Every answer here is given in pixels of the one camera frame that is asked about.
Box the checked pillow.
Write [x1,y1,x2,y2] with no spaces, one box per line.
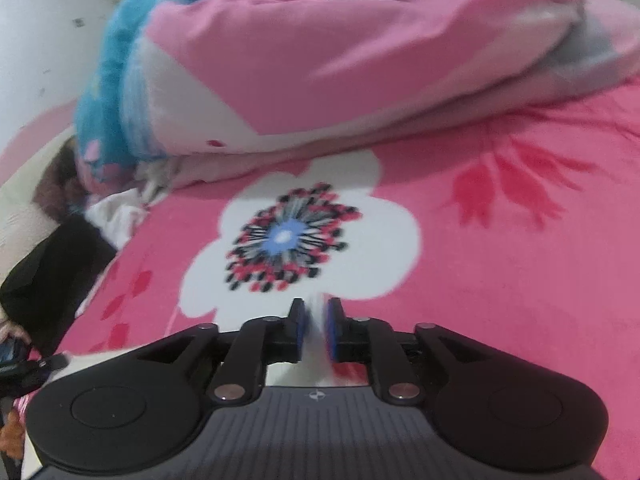
[0,194,57,282]

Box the white deer print sweater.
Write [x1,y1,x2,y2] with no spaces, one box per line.
[52,296,373,390]

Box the white cloth garment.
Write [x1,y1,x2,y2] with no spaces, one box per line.
[84,186,152,252]

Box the pink headboard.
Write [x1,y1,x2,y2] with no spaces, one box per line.
[0,99,87,187]

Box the pink floral blanket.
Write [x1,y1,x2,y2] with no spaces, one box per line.
[0,80,640,480]

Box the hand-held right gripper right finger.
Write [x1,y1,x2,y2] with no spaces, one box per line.
[322,297,494,405]

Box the pink and blue quilt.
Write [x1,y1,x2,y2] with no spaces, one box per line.
[74,0,640,192]

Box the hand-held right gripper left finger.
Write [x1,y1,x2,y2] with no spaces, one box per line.
[135,298,305,405]

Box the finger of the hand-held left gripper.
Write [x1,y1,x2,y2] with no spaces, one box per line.
[22,352,70,386]

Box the black garment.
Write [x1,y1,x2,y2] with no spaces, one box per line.
[0,214,119,357]

